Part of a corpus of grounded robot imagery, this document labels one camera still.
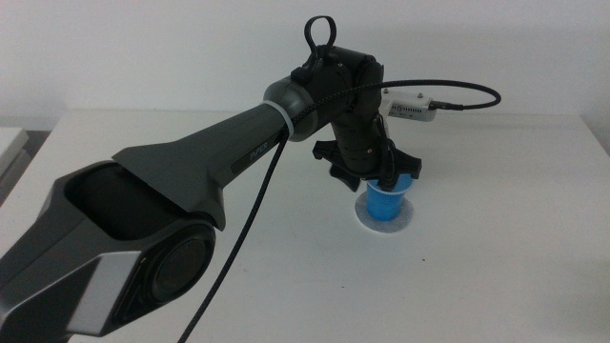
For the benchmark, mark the round grey cup mat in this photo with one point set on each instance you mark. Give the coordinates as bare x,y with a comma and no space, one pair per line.
369,220

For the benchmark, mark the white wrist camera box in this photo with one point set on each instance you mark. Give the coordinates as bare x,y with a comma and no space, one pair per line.
410,109

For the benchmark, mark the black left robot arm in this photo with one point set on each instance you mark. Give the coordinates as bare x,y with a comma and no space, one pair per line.
157,190

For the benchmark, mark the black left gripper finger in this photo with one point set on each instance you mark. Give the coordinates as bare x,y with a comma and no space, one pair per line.
348,178
387,183

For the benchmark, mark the blue plastic cup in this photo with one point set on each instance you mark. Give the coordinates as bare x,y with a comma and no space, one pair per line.
383,205

